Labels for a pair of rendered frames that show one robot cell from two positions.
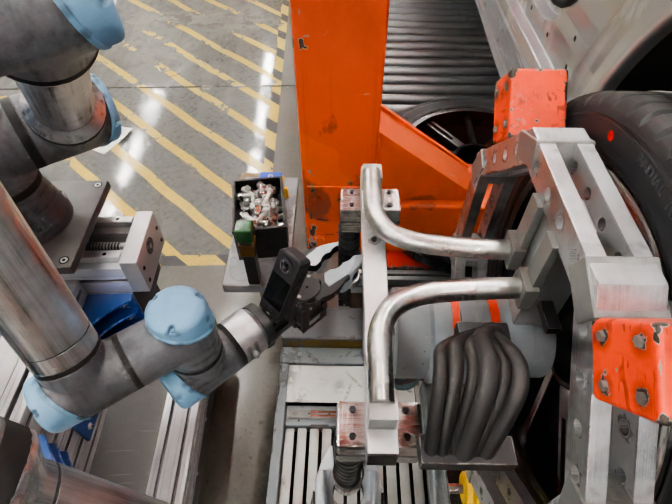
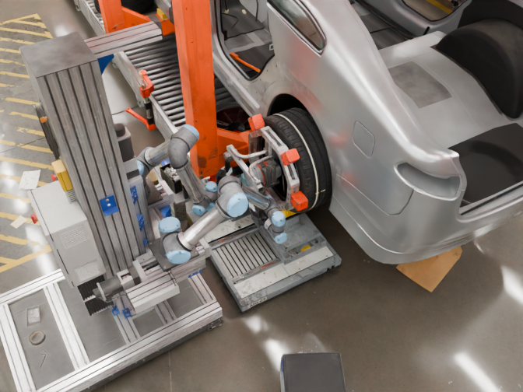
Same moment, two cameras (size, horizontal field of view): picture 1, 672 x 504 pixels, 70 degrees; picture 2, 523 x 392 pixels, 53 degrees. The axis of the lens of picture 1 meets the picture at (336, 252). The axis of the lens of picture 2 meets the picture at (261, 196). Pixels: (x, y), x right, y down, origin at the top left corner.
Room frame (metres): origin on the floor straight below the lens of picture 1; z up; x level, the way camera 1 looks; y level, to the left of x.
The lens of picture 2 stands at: (-1.65, 1.05, 3.21)
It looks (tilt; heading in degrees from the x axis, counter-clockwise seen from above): 48 degrees down; 328
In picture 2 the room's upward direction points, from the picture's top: 1 degrees clockwise
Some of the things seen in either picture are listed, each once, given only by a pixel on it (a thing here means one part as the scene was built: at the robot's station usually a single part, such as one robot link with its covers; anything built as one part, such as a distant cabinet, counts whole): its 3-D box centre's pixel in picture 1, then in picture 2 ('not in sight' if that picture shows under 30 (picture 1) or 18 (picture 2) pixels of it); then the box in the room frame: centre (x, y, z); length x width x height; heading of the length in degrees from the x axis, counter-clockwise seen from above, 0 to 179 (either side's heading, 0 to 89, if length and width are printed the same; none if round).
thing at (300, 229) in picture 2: not in sight; (289, 213); (0.35, -0.42, 0.32); 0.40 x 0.30 x 0.28; 179
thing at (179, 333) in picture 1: (173, 336); (210, 193); (0.31, 0.21, 0.91); 0.11 x 0.08 x 0.11; 125
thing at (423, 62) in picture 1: (427, 98); (191, 102); (2.12, -0.46, 0.14); 2.47 x 0.85 x 0.27; 179
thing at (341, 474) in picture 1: (348, 460); not in sight; (0.19, -0.02, 0.83); 0.04 x 0.04 x 0.16
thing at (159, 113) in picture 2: not in sight; (151, 101); (2.12, -0.07, 0.28); 2.47 x 0.09 x 0.22; 179
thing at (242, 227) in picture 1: (244, 231); not in sight; (0.75, 0.21, 0.64); 0.04 x 0.04 x 0.04; 89
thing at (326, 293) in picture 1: (324, 286); not in sight; (0.45, 0.02, 0.83); 0.09 x 0.05 x 0.02; 125
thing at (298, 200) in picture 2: not in sight; (299, 201); (0.04, -0.25, 0.85); 0.09 x 0.08 x 0.07; 179
